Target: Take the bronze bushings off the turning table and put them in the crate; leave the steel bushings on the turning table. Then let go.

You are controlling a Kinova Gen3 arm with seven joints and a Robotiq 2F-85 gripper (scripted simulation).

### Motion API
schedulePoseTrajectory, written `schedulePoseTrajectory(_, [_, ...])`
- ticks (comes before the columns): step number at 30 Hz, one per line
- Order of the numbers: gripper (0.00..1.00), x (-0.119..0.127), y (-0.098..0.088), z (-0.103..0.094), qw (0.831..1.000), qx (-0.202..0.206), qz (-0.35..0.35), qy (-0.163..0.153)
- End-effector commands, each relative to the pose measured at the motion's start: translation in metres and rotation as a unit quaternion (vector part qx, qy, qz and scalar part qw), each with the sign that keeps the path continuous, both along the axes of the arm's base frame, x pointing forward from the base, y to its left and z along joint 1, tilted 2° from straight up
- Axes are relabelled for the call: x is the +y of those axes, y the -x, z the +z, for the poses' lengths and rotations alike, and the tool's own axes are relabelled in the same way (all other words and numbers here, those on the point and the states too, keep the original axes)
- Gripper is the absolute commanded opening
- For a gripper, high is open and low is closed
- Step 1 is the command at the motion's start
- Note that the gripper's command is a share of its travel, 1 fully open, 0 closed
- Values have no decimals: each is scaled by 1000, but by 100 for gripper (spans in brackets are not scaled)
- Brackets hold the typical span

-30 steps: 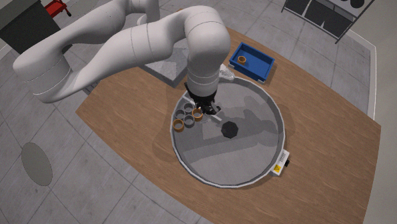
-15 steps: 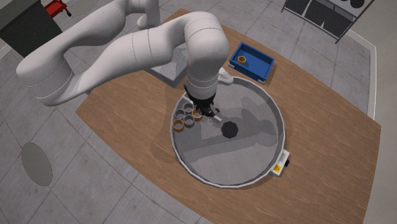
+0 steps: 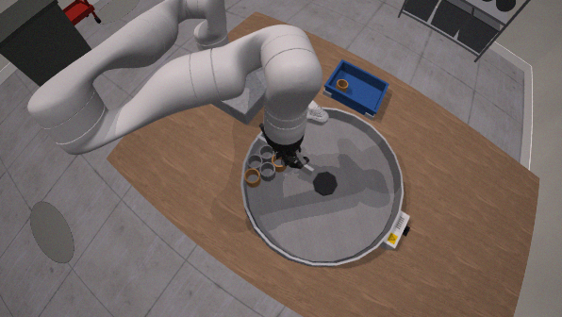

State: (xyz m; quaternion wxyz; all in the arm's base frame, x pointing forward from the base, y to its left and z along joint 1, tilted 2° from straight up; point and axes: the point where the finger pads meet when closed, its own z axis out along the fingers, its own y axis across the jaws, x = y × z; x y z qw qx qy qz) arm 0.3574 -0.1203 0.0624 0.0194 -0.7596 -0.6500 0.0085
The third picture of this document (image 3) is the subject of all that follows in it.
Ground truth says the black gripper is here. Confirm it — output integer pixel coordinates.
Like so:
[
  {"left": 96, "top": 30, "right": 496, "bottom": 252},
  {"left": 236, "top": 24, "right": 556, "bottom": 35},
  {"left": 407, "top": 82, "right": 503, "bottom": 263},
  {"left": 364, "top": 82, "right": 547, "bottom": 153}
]
[{"left": 259, "top": 123, "right": 309, "bottom": 169}]

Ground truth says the grey round turntable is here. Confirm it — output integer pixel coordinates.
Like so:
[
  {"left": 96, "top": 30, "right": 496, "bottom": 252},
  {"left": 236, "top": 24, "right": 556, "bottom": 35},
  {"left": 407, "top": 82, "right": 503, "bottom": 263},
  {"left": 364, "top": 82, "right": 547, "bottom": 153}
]
[{"left": 240, "top": 108, "right": 410, "bottom": 267}]

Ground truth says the bronze bushing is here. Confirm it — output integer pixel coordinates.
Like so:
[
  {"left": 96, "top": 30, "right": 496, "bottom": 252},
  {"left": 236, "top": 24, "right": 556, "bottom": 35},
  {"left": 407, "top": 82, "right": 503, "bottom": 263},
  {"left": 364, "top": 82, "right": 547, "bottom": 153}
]
[
  {"left": 336, "top": 79, "right": 348, "bottom": 92},
  {"left": 272, "top": 155, "right": 287, "bottom": 173},
  {"left": 244, "top": 168, "right": 261, "bottom": 188}
]

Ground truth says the grey metal ring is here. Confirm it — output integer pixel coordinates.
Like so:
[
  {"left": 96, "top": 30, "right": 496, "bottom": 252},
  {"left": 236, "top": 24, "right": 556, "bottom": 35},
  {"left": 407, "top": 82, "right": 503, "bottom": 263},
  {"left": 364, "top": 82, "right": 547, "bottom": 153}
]
[
  {"left": 259, "top": 162, "right": 275, "bottom": 181},
  {"left": 259, "top": 145, "right": 274, "bottom": 163},
  {"left": 247, "top": 154, "right": 263, "bottom": 171}
]

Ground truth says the blue open crate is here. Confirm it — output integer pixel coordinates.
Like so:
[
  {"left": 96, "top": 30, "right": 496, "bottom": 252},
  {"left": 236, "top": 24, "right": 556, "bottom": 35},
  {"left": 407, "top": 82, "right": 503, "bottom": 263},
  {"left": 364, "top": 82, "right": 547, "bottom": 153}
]
[{"left": 323, "top": 59, "right": 388, "bottom": 120}]

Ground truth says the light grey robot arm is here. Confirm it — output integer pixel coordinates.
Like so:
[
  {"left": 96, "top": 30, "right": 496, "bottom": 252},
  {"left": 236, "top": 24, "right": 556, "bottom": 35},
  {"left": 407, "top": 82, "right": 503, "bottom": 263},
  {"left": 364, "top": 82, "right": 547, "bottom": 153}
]
[{"left": 27, "top": 0, "right": 329, "bottom": 155}]

